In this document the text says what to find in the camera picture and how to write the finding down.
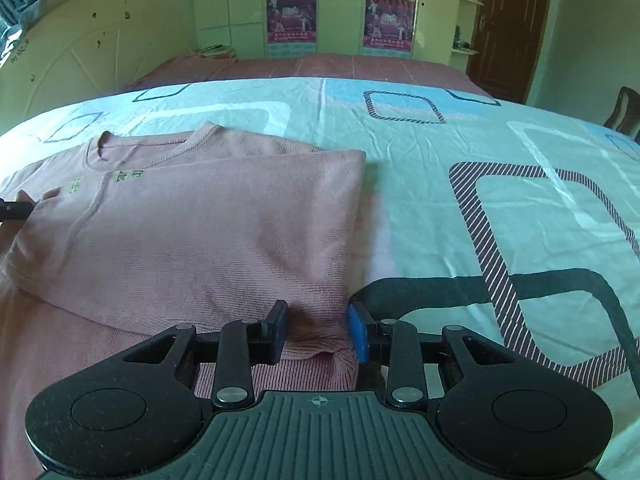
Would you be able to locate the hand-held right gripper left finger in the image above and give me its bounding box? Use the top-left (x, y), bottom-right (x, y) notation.
top-left (122, 300), bottom-right (290, 408)

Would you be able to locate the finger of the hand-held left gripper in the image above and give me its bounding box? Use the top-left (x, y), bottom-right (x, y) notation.
top-left (0, 200), bottom-right (37, 224)

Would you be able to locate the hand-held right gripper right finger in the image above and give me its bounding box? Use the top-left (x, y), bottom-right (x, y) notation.
top-left (347, 299), bottom-right (516, 408)

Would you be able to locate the pink knit sweater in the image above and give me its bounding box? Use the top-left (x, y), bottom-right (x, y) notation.
top-left (0, 122), bottom-right (368, 480)

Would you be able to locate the cream round headboard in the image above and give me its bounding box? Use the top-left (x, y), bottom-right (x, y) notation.
top-left (0, 0), bottom-right (193, 136)

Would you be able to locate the patterned light blue bed sheet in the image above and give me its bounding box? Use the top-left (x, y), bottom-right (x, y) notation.
top-left (0, 76), bottom-right (640, 480)

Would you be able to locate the stack of papers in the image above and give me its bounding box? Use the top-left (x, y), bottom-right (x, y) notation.
top-left (192, 44), bottom-right (239, 61)

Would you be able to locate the dark brown wooden door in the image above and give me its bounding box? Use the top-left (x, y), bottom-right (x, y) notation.
top-left (465, 0), bottom-right (556, 103)

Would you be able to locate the dark wooden chair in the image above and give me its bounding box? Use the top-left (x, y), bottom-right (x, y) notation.
top-left (602, 86), bottom-right (640, 137)

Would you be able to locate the wall poster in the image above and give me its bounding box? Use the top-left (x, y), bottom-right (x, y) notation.
top-left (363, 0), bottom-right (417, 55)
top-left (266, 0), bottom-right (319, 58)

